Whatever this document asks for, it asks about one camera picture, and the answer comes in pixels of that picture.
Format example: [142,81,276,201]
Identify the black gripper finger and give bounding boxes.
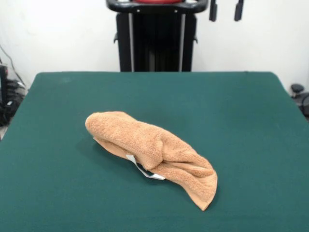
[234,0,243,22]
[209,0,217,22]

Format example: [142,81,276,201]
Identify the orange terry towel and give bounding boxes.
[84,111,218,211]

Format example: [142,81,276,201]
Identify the grey office chair base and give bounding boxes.
[290,83,309,114]

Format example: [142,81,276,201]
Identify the dark green table cloth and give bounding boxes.
[0,71,309,232]

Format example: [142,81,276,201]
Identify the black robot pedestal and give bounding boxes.
[105,0,208,73]

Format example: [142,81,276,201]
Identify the thin grey wall cable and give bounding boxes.
[0,44,26,89]

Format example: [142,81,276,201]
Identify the black equipment with cables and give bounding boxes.
[0,64,27,128]

